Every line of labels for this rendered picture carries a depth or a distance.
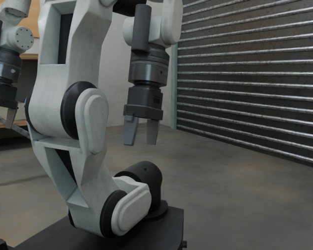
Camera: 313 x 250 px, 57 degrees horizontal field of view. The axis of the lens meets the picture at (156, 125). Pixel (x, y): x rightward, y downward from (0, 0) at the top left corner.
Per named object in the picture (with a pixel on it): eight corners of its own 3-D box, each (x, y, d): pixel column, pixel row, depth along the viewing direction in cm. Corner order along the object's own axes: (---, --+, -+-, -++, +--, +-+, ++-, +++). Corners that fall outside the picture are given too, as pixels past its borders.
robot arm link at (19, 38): (8, 69, 90) (16, 33, 90) (31, 70, 85) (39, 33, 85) (-29, 56, 80) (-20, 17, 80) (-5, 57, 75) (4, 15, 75)
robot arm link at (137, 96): (137, 118, 73) (142, 71, 73) (172, 121, 69) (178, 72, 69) (109, 113, 62) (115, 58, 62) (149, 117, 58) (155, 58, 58)
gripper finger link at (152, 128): (156, 145, 69) (159, 119, 69) (144, 144, 71) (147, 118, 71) (159, 145, 71) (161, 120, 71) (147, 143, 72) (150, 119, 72)
